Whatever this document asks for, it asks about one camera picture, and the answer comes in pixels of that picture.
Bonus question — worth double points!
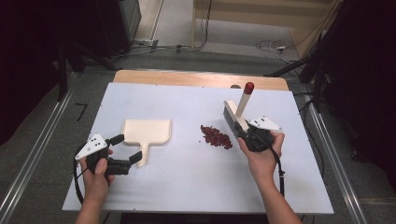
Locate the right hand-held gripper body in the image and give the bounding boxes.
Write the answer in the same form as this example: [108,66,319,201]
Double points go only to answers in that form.
[244,116,284,153]

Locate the grey floor cables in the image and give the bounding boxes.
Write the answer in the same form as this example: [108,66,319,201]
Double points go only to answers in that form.
[124,38,201,58]

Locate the beige wooden platform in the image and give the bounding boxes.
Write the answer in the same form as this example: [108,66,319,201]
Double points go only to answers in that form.
[191,0,342,59]

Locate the black hanging cable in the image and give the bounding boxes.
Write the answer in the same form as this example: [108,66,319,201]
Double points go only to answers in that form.
[198,0,215,51]

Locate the dark cabinet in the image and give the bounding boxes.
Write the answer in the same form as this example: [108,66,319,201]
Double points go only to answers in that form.
[95,0,143,59]

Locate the wooden table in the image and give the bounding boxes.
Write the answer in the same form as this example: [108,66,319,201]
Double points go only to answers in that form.
[112,69,290,91]

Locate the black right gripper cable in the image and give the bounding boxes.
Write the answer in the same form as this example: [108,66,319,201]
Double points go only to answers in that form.
[268,146,286,198]

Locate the white floor cable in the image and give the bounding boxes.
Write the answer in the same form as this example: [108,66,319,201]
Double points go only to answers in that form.
[255,38,301,64]

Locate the person's right hand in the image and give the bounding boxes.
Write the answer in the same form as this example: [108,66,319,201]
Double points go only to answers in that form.
[236,130,286,188]

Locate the cream brush with red tip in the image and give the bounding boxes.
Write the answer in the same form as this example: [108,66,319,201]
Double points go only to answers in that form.
[222,81,256,138]

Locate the metal floor rail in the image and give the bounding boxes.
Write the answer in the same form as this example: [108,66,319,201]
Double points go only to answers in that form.
[306,98,369,224]
[0,89,75,224]

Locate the cream plastic dustpan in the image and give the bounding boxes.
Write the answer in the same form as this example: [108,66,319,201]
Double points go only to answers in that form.
[120,119,173,168]

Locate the black metal stand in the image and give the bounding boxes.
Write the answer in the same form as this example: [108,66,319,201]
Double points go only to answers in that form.
[263,0,345,110]
[56,38,117,101]

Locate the white board sheet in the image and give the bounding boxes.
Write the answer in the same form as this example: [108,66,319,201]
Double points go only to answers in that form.
[61,82,334,216]

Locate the pile of red and green beans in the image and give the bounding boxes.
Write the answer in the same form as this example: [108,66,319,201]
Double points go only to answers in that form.
[200,124,233,150]

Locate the person's left hand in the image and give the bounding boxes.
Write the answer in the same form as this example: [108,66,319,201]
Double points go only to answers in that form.
[78,148,115,203]

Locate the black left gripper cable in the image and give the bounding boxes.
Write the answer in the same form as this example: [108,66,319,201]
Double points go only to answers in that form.
[72,142,88,206]

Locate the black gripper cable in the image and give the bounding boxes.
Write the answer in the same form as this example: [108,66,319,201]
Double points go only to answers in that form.
[72,142,88,206]
[268,146,286,198]

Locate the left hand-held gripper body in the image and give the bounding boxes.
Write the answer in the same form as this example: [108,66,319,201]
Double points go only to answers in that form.
[74,133,134,176]

